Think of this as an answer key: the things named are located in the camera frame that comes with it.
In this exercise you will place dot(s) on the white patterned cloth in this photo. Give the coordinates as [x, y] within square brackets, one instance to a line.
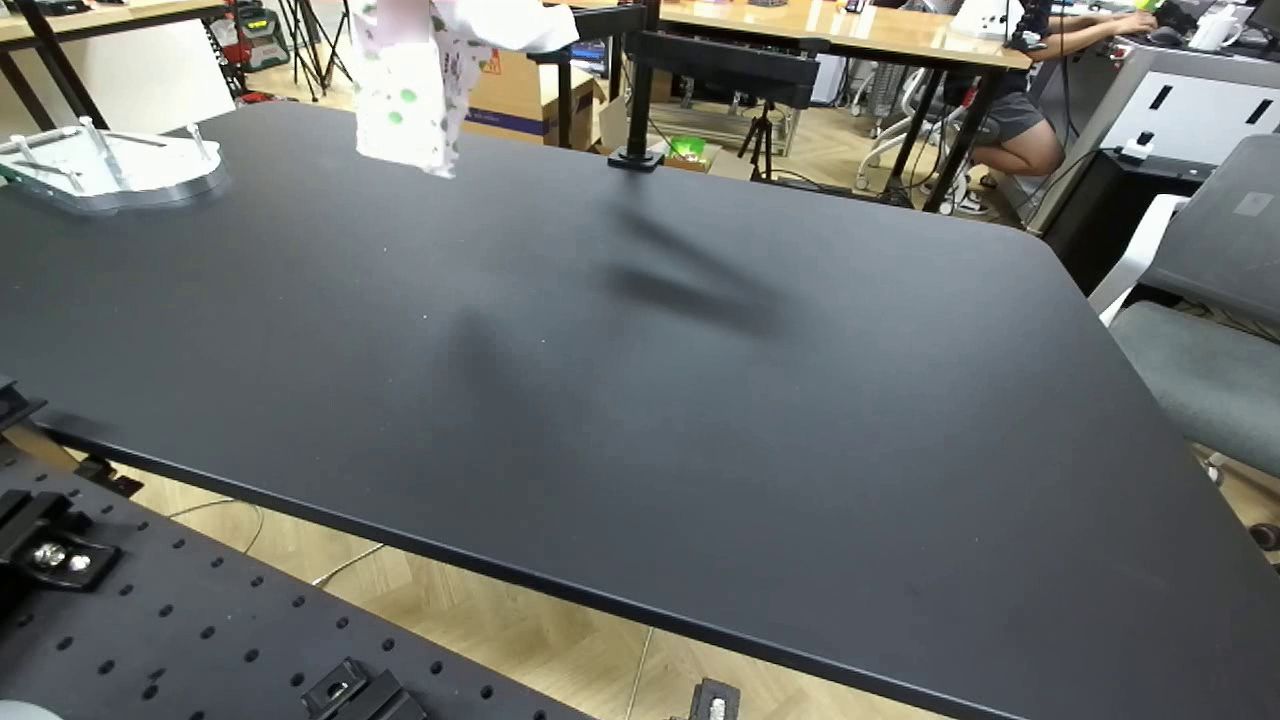
[417, 65]

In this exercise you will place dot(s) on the black hanger stand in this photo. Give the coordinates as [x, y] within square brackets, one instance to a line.
[635, 30]

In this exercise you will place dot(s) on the green object on floor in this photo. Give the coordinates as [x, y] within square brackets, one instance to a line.
[690, 149]

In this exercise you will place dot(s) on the cardboard box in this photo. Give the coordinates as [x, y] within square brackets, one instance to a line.
[533, 103]

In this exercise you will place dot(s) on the seated person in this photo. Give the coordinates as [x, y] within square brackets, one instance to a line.
[1014, 137]

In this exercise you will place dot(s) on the wooden background table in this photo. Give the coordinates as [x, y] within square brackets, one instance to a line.
[928, 42]

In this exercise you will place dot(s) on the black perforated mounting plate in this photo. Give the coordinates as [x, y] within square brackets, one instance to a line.
[190, 631]

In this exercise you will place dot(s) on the grey office chair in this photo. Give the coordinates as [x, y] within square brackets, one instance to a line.
[1195, 302]

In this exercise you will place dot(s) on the wooden desk at left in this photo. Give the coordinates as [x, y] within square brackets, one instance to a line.
[148, 65]

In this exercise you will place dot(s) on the grey panel with slots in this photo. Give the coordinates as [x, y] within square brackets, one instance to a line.
[1184, 105]

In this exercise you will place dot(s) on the clear acrylic rack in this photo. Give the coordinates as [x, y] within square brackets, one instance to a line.
[85, 161]

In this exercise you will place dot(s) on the small black camera tripod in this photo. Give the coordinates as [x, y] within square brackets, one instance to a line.
[763, 146]

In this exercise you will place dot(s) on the small metal bracket bottom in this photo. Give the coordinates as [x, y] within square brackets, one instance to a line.
[714, 703]

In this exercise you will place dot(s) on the black bracket lower centre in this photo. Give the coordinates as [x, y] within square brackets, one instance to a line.
[361, 694]

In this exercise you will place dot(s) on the black clamp bracket with bolts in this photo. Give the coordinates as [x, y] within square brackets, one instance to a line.
[44, 540]

